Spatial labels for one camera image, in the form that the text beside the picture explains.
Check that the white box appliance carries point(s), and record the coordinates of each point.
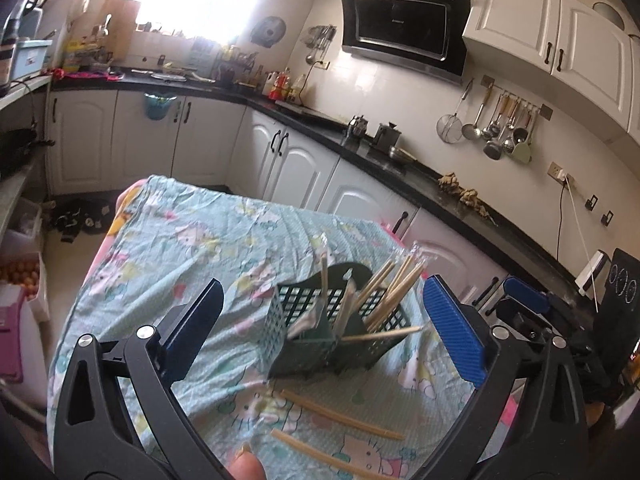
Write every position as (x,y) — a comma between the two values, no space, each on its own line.
(591,272)

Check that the tray of brown eggs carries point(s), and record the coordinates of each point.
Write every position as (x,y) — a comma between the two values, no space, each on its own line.
(20,275)

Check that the blue hanging waste bin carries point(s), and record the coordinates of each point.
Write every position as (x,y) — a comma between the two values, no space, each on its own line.
(157,105)

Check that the dish rack with cups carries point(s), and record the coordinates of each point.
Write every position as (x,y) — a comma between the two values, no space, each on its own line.
(235,65)

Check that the dark green plastic utensil basket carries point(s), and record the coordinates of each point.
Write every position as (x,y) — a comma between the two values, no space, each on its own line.
(300,350)

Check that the person's left hand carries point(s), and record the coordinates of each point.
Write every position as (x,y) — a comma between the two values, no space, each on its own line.
(247,467)

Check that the small metal kettle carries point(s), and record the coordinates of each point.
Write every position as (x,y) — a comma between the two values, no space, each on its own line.
(357,127)

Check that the group of condiment bottles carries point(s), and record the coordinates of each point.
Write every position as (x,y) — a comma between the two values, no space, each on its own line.
(285,85)

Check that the metal pan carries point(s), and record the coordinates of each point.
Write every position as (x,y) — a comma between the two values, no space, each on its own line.
(402,155)

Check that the dried ginger roots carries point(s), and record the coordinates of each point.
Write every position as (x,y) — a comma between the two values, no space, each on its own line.
(465,192)

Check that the pink plastic stool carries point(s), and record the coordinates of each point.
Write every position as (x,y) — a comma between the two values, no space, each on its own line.
(10,340)

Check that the black range hood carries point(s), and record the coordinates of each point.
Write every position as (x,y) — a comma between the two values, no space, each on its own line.
(400,25)

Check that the wooden chopsticks pair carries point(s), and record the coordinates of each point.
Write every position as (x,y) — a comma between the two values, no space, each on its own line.
(310,447)
(340,414)

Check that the round wall ventilation fan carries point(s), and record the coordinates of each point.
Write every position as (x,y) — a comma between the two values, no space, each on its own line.
(267,31)

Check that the black wok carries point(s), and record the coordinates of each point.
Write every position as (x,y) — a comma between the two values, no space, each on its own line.
(17,140)

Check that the wall power socket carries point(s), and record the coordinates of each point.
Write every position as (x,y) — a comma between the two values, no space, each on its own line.
(560,171)

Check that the pile of chopsticks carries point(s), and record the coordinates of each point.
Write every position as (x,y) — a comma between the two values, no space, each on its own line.
(385,285)

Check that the small wall utensil rack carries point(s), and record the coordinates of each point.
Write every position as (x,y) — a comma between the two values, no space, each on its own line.
(319,42)

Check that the dark metal pot with lid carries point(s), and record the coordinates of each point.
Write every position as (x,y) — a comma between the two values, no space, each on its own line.
(386,137)

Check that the light blue printed blanket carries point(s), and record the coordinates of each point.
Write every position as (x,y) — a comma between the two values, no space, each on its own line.
(200,240)

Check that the wooden cutting board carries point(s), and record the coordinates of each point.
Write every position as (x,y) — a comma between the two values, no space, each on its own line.
(120,30)

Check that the metal kitchen shelf unit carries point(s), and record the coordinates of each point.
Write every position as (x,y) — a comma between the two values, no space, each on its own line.
(15,110)

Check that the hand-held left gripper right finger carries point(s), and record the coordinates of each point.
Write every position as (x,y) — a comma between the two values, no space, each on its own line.
(455,320)

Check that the light blue plastic crate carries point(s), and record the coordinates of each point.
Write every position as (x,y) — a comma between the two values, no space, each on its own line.
(30,60)

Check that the white upper kitchen cabinets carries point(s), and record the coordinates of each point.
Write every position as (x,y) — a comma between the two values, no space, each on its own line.
(550,25)

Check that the black kitchen countertop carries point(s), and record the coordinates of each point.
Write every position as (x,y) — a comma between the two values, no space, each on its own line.
(425,185)

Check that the row of hanging kitchen utensils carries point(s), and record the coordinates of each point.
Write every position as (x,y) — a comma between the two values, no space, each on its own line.
(495,125)

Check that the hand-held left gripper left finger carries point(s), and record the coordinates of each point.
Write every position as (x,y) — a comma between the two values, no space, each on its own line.
(195,320)

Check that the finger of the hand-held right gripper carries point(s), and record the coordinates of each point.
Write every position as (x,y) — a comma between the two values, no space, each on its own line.
(570,310)
(525,295)

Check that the white kitchen cabinets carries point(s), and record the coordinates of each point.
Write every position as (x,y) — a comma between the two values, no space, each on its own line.
(550,25)
(300,165)

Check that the white lower kitchen cabinets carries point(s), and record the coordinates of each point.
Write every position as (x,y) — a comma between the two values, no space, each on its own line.
(300,165)

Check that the dark shoes on floor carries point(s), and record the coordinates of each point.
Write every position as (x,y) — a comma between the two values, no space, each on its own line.
(80,217)

